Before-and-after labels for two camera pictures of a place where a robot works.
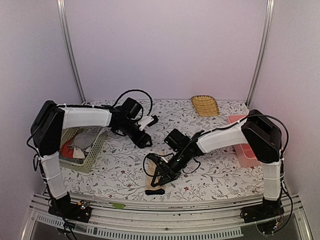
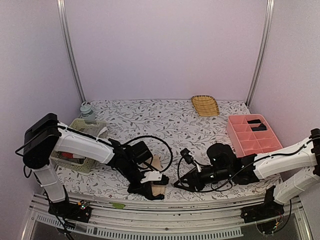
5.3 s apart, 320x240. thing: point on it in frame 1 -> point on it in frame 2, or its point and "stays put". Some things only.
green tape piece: [117, 205] stays put
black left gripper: [141, 141] -> [142, 190]
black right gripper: [168, 170] -> [190, 177]
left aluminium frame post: [69, 48] stays put
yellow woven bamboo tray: [205, 105] stays put
